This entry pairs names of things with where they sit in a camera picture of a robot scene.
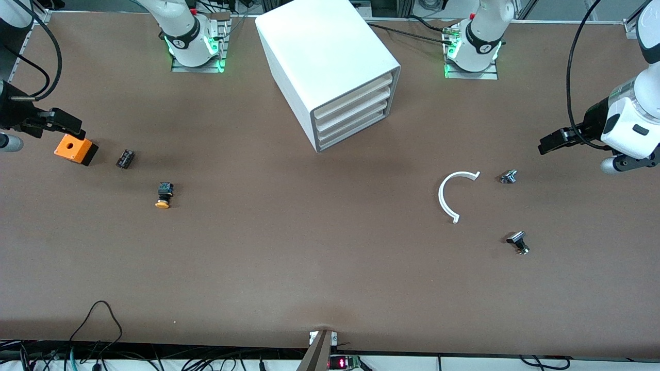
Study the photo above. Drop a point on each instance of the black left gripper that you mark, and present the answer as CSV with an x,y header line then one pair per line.
x,y
593,120

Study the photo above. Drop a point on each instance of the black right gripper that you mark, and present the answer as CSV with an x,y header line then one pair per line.
x,y
11,114

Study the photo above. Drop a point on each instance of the cream cabinet drawer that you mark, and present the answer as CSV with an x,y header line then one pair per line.
x,y
356,107
356,95
356,118
356,128

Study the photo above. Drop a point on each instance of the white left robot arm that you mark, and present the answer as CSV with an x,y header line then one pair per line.
x,y
482,46

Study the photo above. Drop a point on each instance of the yellow push button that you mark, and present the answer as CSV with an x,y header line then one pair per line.
x,y
164,193

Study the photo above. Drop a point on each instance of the white drawer cabinet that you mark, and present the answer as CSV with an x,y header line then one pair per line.
x,y
319,46

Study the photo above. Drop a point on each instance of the orange box with hole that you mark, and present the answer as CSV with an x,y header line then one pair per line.
x,y
72,147

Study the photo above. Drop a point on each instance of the small silver knob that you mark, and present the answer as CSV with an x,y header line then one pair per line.
x,y
508,176

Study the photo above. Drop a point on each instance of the small black contact block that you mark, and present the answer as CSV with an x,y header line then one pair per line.
x,y
125,158

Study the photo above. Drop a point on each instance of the white curved plastic piece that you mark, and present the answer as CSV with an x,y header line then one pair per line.
x,y
441,198

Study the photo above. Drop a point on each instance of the device with red display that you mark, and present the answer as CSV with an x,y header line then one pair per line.
x,y
343,363

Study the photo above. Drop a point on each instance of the aluminium left arm base plate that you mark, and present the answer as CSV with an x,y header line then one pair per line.
x,y
472,75

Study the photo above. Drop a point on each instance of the black headed switch part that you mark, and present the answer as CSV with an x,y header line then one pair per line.
x,y
517,240

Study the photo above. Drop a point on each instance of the aluminium frame rail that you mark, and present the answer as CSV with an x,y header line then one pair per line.
x,y
42,15

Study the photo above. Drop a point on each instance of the aluminium right arm base plate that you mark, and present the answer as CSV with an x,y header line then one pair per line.
x,y
225,46

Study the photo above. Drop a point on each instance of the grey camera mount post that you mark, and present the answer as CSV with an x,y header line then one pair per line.
x,y
319,355

